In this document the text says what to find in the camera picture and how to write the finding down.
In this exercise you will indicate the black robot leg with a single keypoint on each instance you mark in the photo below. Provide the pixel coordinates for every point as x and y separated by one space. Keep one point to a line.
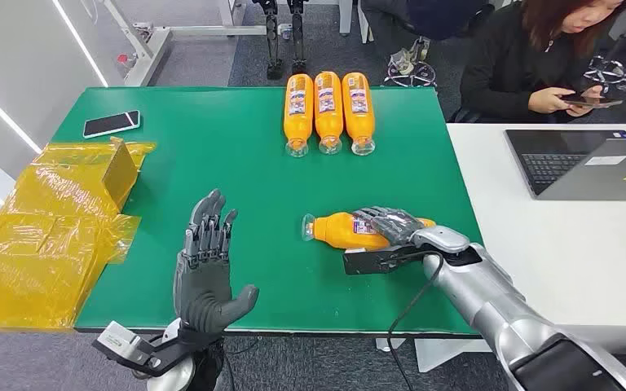
298 43
273 43

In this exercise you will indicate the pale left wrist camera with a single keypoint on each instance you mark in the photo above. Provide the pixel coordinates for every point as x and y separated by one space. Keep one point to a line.
118 341

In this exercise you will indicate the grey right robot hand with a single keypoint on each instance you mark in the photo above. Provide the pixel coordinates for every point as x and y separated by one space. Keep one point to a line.
394 222

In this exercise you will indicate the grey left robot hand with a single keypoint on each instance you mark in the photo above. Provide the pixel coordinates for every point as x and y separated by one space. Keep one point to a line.
202 291

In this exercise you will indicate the small red knob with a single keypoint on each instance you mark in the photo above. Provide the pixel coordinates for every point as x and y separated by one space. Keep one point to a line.
123 58

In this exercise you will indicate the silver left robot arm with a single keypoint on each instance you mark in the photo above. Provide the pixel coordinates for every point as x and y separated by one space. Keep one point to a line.
175 378

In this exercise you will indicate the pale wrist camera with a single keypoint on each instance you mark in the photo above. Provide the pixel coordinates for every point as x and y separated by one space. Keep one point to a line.
118 341
367 261

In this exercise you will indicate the yellow film-wrapped cardboard box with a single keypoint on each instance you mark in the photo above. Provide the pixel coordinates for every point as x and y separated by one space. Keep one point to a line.
43 243

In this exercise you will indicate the person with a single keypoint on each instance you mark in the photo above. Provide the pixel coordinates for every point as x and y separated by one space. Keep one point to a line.
507 65

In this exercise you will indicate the chrome chair base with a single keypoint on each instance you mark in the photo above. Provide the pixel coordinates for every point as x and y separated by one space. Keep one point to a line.
610 73

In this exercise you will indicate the white table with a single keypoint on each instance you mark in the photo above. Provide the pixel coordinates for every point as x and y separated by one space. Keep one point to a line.
561 259

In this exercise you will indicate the white desk leg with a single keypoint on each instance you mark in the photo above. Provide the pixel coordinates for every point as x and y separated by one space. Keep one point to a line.
347 16

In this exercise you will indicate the open black laptop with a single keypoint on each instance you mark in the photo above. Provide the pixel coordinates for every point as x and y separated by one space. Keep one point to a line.
550 162

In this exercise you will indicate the person's dark smartphone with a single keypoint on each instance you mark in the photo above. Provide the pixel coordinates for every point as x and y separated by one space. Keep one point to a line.
594 101

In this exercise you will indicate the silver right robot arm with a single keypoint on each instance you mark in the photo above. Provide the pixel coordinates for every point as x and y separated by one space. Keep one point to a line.
480 291

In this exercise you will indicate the orange juice bottle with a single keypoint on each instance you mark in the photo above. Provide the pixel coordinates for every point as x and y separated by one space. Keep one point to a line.
359 121
328 119
334 229
298 119

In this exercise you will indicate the green table mat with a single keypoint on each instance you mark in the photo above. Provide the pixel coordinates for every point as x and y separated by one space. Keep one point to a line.
237 189

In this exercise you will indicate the white metal stand frame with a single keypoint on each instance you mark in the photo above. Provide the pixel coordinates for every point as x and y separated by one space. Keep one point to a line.
151 54

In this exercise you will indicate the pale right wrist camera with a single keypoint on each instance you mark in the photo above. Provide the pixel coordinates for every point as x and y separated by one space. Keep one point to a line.
367 261

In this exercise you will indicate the person's left hand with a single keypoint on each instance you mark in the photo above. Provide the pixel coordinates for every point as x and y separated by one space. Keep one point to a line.
583 110

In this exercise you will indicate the black smartphone with pale case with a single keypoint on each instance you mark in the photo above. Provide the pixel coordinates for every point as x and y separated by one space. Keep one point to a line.
110 124

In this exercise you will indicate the dark office chair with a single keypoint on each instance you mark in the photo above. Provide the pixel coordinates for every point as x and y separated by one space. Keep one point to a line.
442 16

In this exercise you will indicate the person's right hand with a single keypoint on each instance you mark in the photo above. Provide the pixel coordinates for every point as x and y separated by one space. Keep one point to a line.
548 100

